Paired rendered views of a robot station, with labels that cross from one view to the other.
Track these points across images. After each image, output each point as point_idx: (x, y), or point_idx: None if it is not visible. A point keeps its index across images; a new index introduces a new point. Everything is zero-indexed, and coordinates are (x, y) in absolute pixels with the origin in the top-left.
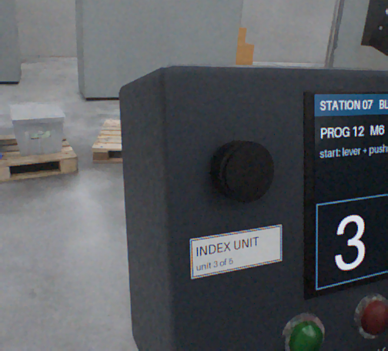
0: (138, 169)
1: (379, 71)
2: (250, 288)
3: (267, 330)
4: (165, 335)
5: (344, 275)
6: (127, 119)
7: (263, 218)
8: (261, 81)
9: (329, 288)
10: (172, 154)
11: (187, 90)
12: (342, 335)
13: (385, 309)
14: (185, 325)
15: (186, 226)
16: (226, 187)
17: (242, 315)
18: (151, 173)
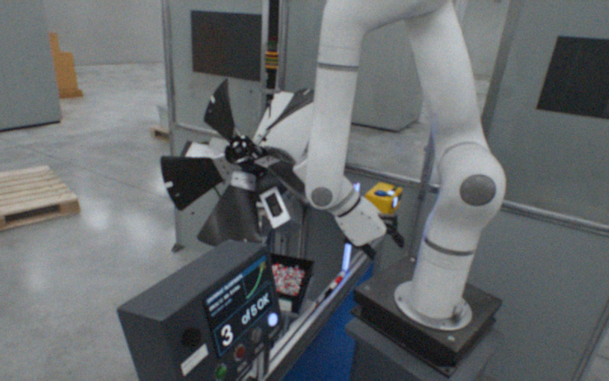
0: (146, 345)
1: (222, 277)
2: (201, 367)
3: (208, 376)
4: None
5: (227, 345)
6: (130, 325)
7: (199, 345)
8: (189, 306)
9: (224, 352)
10: (170, 344)
11: (170, 323)
12: (231, 364)
13: (242, 348)
14: None
15: (179, 361)
16: (189, 345)
17: (200, 376)
18: (159, 348)
